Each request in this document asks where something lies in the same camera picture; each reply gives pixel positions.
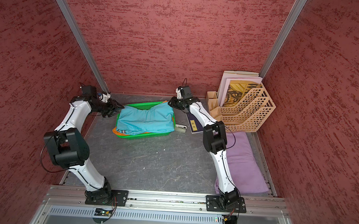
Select white stapler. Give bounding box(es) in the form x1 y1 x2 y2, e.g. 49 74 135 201
175 124 187 133

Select purple pants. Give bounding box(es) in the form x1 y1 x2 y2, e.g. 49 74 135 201
223 131 269 195

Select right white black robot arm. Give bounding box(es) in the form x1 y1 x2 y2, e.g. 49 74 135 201
168 97 241 211

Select teal pants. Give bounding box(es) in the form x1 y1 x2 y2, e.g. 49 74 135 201
116 100 177 138

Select beige plastic file organizer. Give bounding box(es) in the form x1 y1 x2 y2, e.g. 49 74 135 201
206 86 276 133

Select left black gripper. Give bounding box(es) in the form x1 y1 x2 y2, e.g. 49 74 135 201
90 97 125 118

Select yellow patterned magazine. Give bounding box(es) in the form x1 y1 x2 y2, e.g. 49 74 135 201
221 80 262 107

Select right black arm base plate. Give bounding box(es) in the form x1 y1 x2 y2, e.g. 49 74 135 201
205 195 246 213

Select pale pink folder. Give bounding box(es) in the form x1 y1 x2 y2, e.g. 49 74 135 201
217 70 263 107

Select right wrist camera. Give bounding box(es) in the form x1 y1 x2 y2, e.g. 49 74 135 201
176 86 193 100

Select green plastic basket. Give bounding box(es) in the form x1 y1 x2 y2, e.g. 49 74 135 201
115 99 178 142

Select dark purple notebook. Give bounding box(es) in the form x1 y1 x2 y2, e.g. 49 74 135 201
186 113 204 134

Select aluminium front rail frame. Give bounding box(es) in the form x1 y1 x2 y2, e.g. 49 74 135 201
30 185 292 224

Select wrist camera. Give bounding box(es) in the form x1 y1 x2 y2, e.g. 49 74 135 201
176 86 193 100
80 85 111 103

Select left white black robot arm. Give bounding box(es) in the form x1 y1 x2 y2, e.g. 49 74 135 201
43 96 124 205

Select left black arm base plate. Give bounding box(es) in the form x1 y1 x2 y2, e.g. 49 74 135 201
85 190 129 207

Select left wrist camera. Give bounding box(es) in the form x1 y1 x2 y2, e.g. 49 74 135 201
80 85 111 103

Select orange pants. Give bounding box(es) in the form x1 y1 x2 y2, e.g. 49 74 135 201
112 127 170 139

